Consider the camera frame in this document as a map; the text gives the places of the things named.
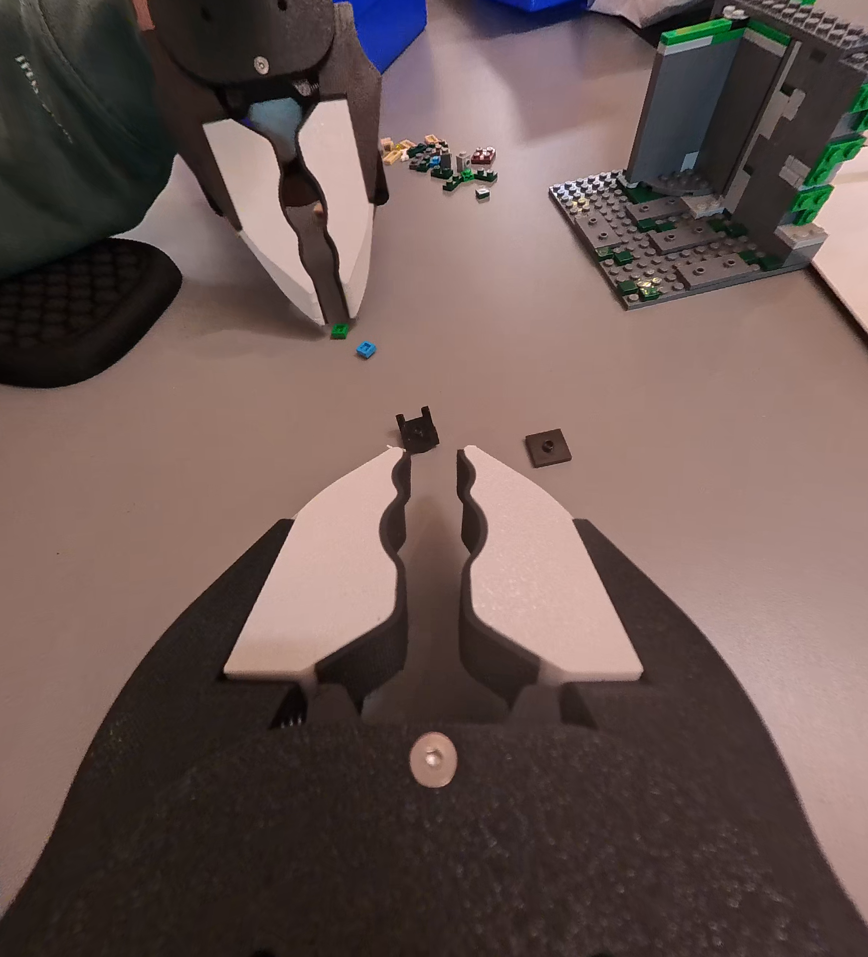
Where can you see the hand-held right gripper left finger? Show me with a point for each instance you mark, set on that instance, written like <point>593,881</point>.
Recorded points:
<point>329,590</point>

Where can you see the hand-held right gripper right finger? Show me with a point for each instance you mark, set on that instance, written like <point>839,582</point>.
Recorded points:
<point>546,590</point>

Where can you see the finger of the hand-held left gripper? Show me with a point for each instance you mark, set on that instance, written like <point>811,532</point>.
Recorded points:
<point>254,194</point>
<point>344,187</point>

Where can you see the small blue toy brick plate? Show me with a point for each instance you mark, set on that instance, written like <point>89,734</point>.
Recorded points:
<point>366,349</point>

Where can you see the black clip toy brick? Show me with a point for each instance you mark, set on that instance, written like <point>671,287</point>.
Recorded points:
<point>417,432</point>

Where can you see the person's left forearm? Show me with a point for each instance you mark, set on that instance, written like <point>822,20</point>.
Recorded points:
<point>52,134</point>

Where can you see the grey desk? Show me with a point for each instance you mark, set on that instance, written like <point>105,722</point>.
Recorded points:
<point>628,419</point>

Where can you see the pile of small toy bricks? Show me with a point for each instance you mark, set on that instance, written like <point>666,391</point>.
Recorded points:
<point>441,168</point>

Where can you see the dark grey square brick plate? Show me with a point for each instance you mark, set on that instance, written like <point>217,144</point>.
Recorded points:
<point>549,448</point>

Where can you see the blue plastic bin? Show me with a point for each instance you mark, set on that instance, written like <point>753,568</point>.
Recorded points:
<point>542,5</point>
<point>393,30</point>

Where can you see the white plastic bag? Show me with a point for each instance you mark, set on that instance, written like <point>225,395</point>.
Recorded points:
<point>650,11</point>

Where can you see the grey toy brick cliff model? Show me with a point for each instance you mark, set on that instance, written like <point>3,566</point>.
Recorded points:
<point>703,149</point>

